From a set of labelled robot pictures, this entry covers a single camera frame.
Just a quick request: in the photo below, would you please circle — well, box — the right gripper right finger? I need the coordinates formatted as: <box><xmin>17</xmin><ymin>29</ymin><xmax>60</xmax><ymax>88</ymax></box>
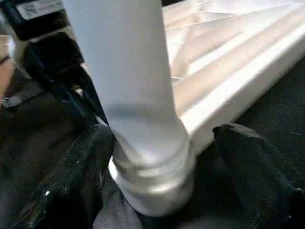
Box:
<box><xmin>212</xmin><ymin>123</ymin><xmax>305</xmax><ymax>229</ymax></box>

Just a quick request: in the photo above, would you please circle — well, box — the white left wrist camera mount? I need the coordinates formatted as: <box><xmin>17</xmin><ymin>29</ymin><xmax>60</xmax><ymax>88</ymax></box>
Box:
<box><xmin>0</xmin><ymin>0</ymin><xmax>73</xmax><ymax>72</ymax></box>

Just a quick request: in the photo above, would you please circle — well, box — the white plastic table leg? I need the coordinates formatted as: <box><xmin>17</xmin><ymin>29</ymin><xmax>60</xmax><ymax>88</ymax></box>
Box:
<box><xmin>61</xmin><ymin>0</ymin><xmax>194</xmax><ymax>182</ymax></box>

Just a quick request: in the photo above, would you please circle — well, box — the black work mat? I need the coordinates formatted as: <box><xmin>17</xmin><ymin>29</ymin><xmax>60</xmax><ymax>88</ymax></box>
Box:
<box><xmin>0</xmin><ymin>54</ymin><xmax>305</xmax><ymax>229</ymax></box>

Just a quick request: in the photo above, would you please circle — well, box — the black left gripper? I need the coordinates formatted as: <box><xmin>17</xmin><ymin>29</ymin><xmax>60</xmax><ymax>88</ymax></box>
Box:
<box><xmin>23</xmin><ymin>32</ymin><xmax>111</xmax><ymax>126</ymax></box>

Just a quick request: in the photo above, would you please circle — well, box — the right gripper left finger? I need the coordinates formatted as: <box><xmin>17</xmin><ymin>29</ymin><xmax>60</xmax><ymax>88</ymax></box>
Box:
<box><xmin>9</xmin><ymin>123</ymin><xmax>115</xmax><ymax>229</ymax></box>

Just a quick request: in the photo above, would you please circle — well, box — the white plastic table top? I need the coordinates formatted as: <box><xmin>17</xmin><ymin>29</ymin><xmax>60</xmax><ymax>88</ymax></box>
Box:
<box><xmin>108</xmin><ymin>0</ymin><xmax>305</xmax><ymax>217</ymax></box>

